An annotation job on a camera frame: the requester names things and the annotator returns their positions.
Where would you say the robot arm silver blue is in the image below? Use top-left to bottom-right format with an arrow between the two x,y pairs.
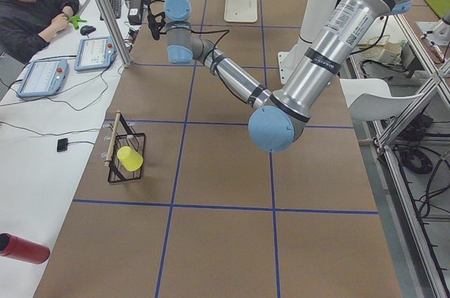
164,0 -> 411,152

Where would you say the cream rabbit tray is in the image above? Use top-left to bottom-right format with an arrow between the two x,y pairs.
224,0 -> 258,23

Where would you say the yellow plastic cup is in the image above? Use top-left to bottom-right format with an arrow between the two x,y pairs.
117,146 -> 143,171

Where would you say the black wrist webcam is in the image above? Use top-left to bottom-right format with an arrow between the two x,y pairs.
147,0 -> 166,41

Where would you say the black power adapter box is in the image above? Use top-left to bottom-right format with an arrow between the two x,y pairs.
127,0 -> 143,25

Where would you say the black keyboard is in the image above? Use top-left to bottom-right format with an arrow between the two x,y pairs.
100,0 -> 122,20

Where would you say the black computer mouse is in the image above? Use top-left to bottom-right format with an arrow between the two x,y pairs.
79,25 -> 96,36

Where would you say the green clamp tool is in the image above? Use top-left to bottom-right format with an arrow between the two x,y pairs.
70,15 -> 86,30

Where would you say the far teach pendant tablet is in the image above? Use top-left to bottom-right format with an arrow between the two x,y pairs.
75,37 -> 117,72

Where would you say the teach pendant tablet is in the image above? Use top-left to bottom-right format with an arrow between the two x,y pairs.
75,37 -> 117,72
16,58 -> 68,98

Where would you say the seated person in black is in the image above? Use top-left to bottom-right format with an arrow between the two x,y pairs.
1,0 -> 79,63

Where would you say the near teach pendant tablet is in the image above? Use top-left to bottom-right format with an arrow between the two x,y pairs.
16,58 -> 68,98

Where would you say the white curved chair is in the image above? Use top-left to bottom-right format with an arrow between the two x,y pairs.
340,78 -> 425,121

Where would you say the small black puck device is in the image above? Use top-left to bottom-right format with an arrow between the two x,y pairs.
56,138 -> 69,153

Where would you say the red cylindrical bottle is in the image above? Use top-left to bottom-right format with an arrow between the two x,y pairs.
1,233 -> 50,264

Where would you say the aluminium frame post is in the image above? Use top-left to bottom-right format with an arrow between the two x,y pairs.
95,0 -> 131,67

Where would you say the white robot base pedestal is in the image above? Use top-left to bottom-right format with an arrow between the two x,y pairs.
278,0 -> 340,84

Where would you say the black wire cup rack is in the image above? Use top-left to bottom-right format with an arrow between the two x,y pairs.
104,111 -> 146,184

